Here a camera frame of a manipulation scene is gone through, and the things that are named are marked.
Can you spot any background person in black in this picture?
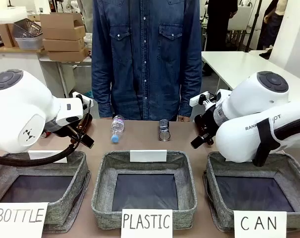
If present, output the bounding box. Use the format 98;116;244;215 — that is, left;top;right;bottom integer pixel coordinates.
204;0;239;52

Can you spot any white background table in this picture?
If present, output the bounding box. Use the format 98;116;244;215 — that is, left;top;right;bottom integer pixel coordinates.
200;50;300;102

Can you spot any grey fabric basket marked bottle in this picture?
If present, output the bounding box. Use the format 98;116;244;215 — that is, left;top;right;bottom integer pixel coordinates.
0;150;92;234

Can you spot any white paper sign CAN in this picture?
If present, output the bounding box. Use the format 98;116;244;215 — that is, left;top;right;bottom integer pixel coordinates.
233;210;288;238

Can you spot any white background desk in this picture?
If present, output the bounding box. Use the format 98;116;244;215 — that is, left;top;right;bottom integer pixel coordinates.
0;46;93;99

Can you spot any small cardboard box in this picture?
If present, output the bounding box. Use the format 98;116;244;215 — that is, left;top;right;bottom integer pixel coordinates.
0;22;20;48

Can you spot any black tripod pole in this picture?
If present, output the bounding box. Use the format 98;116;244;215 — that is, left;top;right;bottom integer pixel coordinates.
246;0;264;53

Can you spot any black patterned drink can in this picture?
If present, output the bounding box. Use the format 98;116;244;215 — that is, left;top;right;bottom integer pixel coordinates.
157;119;172;142

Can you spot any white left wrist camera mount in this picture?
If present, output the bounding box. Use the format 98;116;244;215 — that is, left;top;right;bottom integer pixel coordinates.
72;91;94;108

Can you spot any person's right forearm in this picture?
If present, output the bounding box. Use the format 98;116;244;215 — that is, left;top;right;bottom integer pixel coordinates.
91;61;116;119

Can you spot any black mesh basket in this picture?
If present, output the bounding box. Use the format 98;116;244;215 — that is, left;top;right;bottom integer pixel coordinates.
12;18;44;38

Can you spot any grey fabric basket marked can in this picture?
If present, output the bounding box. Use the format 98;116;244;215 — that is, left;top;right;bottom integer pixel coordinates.
202;151;300;233

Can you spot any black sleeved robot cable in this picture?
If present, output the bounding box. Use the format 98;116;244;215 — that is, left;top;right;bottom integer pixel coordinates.
0;99;94;167

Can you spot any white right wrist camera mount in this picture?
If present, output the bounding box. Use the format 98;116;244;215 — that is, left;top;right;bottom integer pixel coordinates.
189;92;218;110

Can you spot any plastic bottle with blue cap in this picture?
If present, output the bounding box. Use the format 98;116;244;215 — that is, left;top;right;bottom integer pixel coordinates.
110;115;127;145

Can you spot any white foam box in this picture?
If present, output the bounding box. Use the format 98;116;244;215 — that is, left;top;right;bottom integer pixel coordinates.
0;6;29;25

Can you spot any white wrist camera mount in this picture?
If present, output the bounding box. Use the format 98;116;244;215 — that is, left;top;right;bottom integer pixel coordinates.
189;92;218;110
72;91;94;108

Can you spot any closed cardboard box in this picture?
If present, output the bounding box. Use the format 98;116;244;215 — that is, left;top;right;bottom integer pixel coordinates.
42;25;87;41
47;46;90;62
42;38;86;52

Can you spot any background person in tan top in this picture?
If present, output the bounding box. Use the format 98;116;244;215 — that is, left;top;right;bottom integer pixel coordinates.
256;0;289;51

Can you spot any white paper sign BOTTLE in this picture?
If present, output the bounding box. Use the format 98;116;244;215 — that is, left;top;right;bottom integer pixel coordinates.
0;202;50;238

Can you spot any white paper sign PLASTIC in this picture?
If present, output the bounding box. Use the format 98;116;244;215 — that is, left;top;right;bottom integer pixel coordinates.
120;208;174;238

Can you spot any open cardboard box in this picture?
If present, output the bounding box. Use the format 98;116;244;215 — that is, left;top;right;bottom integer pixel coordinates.
39;12;86;28

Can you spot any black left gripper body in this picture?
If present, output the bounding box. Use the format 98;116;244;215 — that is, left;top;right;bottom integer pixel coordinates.
49;118;81;143

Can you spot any person's left forearm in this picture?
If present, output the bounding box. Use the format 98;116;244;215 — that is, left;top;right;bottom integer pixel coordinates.
178;61;203;118

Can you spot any black strap on arm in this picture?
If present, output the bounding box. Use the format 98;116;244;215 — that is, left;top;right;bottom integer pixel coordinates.
251;118;277;168

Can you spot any clear plastic bin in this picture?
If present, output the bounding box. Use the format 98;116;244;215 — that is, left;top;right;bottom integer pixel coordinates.
14;34;45;51

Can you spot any grey fabric basket marked plastic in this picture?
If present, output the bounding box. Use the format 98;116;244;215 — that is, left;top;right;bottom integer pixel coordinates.
91;150;198;231

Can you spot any person in denim shirt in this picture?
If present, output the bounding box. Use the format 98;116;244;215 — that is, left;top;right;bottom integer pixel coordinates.
91;0;203;122

